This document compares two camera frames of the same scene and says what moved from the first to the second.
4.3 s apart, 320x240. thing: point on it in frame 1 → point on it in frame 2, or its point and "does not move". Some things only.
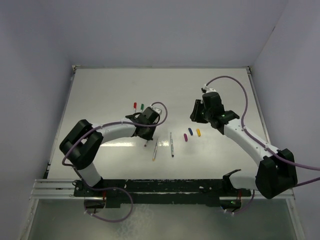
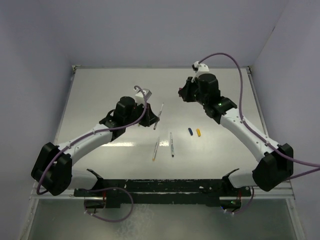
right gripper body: x=199 y=114 → x=191 y=94
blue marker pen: x=171 y=145 does not move
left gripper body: x=148 y=133 → x=145 y=121
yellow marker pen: x=154 y=155 does not move
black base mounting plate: x=114 y=192 does not move
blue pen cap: x=190 y=131 does not move
